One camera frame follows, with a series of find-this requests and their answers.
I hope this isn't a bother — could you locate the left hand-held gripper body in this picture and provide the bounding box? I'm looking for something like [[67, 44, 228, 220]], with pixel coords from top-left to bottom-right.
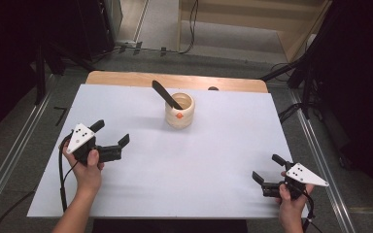
[[66, 122, 124, 166]]

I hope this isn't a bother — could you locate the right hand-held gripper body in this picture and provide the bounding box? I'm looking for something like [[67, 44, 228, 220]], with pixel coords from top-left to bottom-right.
[[261, 162, 330, 200]]

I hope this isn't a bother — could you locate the cream ribbed utensil cup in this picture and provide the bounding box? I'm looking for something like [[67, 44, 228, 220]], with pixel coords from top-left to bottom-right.
[[164, 92, 196, 130]]

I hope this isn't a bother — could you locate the black spatula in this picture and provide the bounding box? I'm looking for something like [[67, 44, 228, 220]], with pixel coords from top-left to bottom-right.
[[152, 80, 184, 111]]

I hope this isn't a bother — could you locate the person's right hand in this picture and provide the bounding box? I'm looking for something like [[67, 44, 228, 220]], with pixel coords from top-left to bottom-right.
[[275, 183, 315, 233]]

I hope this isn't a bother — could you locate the person's left hand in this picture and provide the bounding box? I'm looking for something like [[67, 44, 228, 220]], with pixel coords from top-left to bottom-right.
[[61, 141, 105, 195]]

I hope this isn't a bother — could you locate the wooden table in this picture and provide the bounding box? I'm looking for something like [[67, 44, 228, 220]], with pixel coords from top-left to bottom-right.
[[85, 71, 269, 94]]

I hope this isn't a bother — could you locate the white table board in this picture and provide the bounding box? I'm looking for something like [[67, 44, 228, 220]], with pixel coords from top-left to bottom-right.
[[26, 83, 310, 219]]

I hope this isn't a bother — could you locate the black stand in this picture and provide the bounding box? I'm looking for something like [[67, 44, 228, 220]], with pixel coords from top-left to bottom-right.
[[33, 38, 95, 106], [260, 48, 322, 120]]

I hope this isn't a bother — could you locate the black cabinet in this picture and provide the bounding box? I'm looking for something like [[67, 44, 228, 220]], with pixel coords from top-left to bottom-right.
[[45, 0, 116, 62]]

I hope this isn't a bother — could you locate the person's dark clothing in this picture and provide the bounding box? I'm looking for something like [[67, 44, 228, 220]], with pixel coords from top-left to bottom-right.
[[91, 219, 249, 233]]

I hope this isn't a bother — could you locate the black curtain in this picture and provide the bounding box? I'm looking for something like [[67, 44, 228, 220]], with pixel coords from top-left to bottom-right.
[[307, 0, 373, 208], [0, 0, 79, 147]]

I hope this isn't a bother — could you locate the wooden step platform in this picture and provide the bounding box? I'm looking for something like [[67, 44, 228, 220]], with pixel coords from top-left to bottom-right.
[[178, 0, 333, 62]]

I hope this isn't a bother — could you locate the metal floor rail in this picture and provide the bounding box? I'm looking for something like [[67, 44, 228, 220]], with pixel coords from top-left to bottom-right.
[[288, 88, 357, 233], [0, 74, 57, 221]]

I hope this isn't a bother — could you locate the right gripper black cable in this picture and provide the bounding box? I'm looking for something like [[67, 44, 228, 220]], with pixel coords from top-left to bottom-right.
[[300, 188, 323, 233]]

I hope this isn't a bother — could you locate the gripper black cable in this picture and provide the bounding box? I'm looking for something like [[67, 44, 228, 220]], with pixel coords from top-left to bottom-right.
[[300, 188, 323, 233], [57, 134, 79, 213]]

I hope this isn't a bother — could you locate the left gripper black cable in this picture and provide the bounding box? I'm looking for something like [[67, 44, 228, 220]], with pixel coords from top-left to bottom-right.
[[57, 134, 79, 213]]

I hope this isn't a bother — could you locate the bundle of black floor cables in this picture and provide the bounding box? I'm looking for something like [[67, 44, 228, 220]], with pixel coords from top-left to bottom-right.
[[277, 102, 304, 124]]

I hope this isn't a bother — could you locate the black floor cable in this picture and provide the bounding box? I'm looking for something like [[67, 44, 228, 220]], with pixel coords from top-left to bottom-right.
[[0, 190, 37, 233]]

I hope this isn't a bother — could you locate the hanging black cable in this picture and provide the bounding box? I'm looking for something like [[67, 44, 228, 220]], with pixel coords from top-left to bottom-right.
[[178, 0, 199, 54]]

